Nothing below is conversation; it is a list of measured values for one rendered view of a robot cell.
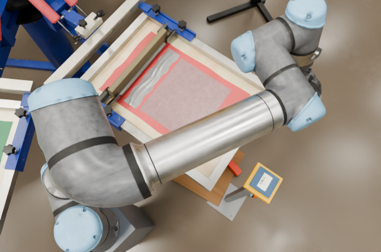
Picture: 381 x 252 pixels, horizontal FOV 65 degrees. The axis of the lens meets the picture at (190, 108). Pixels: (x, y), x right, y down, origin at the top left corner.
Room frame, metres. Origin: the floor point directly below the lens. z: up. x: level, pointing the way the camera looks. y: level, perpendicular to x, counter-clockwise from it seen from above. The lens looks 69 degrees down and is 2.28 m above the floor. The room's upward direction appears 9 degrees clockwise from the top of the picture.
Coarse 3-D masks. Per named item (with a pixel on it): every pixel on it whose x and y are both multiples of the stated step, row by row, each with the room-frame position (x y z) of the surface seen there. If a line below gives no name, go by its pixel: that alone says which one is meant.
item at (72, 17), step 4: (72, 12) 0.88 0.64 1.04; (76, 12) 0.89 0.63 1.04; (68, 16) 0.86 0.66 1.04; (72, 16) 0.86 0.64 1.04; (76, 16) 0.86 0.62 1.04; (80, 16) 0.87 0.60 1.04; (68, 20) 0.84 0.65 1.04; (72, 20) 0.84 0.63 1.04; (76, 20) 0.84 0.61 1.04; (72, 24) 0.83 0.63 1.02; (76, 24) 0.82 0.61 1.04; (96, 28) 0.81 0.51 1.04; (92, 32) 0.79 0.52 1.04; (88, 36) 0.78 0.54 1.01
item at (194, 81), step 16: (176, 48) 0.82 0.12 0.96; (176, 64) 0.73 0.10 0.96; (192, 64) 0.75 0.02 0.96; (160, 80) 0.63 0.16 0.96; (176, 80) 0.65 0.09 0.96; (192, 80) 0.66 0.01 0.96; (208, 80) 0.67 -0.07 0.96; (224, 80) 0.69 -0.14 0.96; (192, 96) 0.57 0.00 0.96; (208, 96) 0.59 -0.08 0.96; (224, 96) 0.60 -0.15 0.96; (240, 96) 0.61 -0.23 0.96; (208, 112) 0.50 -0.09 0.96
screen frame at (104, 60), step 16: (144, 16) 0.96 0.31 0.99; (128, 32) 0.85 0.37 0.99; (112, 48) 0.75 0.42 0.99; (208, 48) 0.83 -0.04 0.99; (96, 64) 0.65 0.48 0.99; (224, 64) 0.76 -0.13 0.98; (256, 80) 0.69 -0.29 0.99; (128, 128) 0.36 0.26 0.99; (224, 160) 0.28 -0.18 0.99; (192, 176) 0.20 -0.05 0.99
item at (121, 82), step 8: (160, 32) 0.83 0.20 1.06; (152, 40) 0.78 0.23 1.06; (160, 40) 0.80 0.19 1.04; (144, 48) 0.73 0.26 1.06; (152, 48) 0.75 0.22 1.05; (144, 56) 0.69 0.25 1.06; (136, 64) 0.64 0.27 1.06; (144, 64) 0.68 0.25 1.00; (128, 72) 0.60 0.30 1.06; (136, 72) 0.63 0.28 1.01; (120, 80) 0.55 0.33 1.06; (128, 80) 0.58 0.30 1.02; (112, 88) 0.51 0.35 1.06; (120, 88) 0.53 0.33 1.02; (112, 96) 0.49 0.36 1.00
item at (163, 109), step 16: (128, 64) 0.69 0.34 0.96; (112, 80) 0.60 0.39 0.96; (160, 96) 0.55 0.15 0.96; (176, 96) 0.56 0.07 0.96; (144, 112) 0.46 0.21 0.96; (160, 112) 0.47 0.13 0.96; (176, 112) 0.48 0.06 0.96; (192, 112) 0.49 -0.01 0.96; (160, 128) 0.39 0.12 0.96; (176, 128) 0.40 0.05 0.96
